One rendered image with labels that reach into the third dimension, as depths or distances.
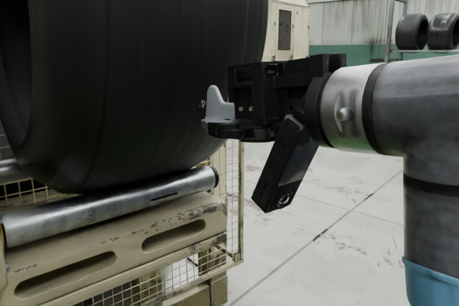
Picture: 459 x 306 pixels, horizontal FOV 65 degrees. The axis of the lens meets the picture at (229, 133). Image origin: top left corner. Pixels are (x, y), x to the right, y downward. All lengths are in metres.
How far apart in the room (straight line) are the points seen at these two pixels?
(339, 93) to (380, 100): 0.04
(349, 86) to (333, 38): 12.19
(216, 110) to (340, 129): 0.18
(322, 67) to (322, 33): 12.35
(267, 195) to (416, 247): 0.15
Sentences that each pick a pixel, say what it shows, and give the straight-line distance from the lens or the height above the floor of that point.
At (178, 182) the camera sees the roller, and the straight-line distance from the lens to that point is 0.62.
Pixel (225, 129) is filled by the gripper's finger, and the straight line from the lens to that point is 0.39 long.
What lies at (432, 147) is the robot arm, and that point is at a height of 1.06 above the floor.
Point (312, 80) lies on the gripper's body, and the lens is 0.33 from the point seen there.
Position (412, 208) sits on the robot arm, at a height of 1.02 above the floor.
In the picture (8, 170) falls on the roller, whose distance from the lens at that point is 0.81.
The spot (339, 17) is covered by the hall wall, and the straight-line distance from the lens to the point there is 12.47.
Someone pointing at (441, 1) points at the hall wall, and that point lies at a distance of 11.61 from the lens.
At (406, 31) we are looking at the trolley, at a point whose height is 1.43.
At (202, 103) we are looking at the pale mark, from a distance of 0.48.
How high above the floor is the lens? 1.12
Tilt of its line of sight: 12 degrees down
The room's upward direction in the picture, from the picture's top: straight up
